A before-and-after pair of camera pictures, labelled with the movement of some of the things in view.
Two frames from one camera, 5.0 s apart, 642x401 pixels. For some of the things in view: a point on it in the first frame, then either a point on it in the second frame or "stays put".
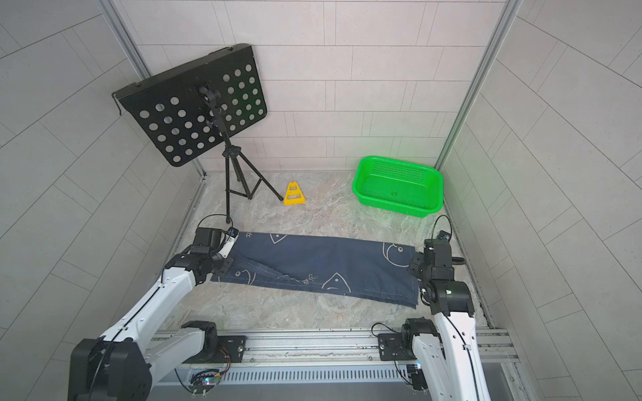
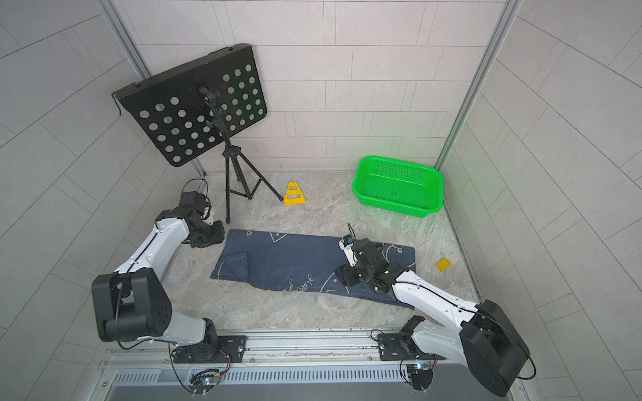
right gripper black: (415, 260) to (345, 271)
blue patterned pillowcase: (365, 269) stays put
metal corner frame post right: (493, 48) stays put
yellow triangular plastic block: (294, 195) stays put
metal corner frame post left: (131, 52) stays put
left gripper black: (229, 259) to (218, 237)
